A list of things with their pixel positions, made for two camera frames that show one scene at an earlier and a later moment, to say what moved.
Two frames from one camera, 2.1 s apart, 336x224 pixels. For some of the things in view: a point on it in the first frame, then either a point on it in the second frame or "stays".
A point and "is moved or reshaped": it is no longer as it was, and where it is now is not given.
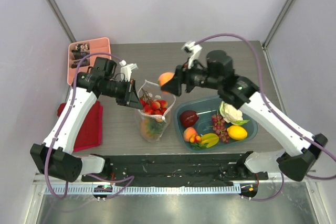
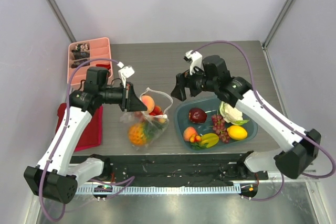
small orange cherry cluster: (196, 139) stays
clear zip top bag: (157, 105) is moved or reshaped
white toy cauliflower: (231, 115) stays
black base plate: (174, 169) stays
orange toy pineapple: (150, 128) → (139, 134)
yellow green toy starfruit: (211, 139) stays
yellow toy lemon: (237, 132) stays
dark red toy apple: (188, 118) → (197, 115)
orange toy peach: (164, 77) → (148, 101)
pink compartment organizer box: (76, 51) stays
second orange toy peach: (189, 132) stays
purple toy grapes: (219, 127) stays
